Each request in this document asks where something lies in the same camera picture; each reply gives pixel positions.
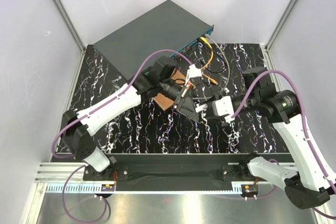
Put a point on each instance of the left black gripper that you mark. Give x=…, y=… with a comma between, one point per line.
x=186, y=105

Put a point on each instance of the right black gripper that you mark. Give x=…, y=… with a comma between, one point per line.
x=216, y=118

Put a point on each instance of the silver transceiver module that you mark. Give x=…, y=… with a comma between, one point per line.
x=202, y=107

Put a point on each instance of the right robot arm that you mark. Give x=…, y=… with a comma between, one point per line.
x=274, y=96

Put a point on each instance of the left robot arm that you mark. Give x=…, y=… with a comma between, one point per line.
x=80, y=127

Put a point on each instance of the wooden board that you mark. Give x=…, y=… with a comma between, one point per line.
x=165, y=100

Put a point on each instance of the black marble pattern mat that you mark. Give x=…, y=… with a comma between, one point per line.
x=148, y=129

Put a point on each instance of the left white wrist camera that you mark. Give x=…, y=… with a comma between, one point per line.
x=193, y=72

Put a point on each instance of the teal network switch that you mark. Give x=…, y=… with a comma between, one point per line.
x=167, y=27

